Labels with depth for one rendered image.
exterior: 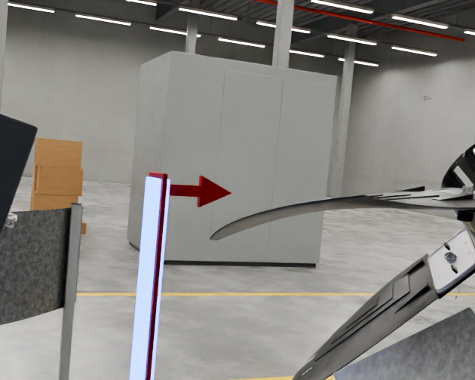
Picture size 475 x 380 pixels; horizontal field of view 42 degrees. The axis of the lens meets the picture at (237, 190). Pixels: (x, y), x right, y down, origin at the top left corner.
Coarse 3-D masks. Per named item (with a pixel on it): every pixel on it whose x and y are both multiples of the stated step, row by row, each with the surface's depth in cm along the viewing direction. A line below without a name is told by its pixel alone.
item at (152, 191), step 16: (160, 192) 44; (144, 208) 45; (144, 224) 45; (144, 240) 45; (144, 256) 45; (144, 272) 45; (144, 288) 45; (144, 304) 45; (144, 320) 44; (144, 336) 44; (144, 352) 44; (144, 368) 44
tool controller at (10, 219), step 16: (0, 112) 93; (0, 128) 93; (16, 128) 94; (32, 128) 95; (0, 144) 93; (16, 144) 94; (32, 144) 97; (0, 160) 93; (16, 160) 94; (0, 176) 93; (16, 176) 95; (0, 192) 94; (0, 208) 94; (0, 224) 94
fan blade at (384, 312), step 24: (384, 288) 82; (408, 288) 74; (432, 288) 70; (360, 312) 80; (384, 312) 74; (408, 312) 70; (336, 336) 80; (360, 336) 74; (384, 336) 70; (312, 360) 81; (336, 360) 73
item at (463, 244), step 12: (456, 240) 75; (468, 240) 72; (444, 252) 75; (456, 252) 73; (468, 252) 70; (432, 264) 75; (444, 264) 73; (456, 264) 71; (468, 264) 69; (432, 276) 73; (444, 276) 71; (456, 276) 68; (444, 288) 69
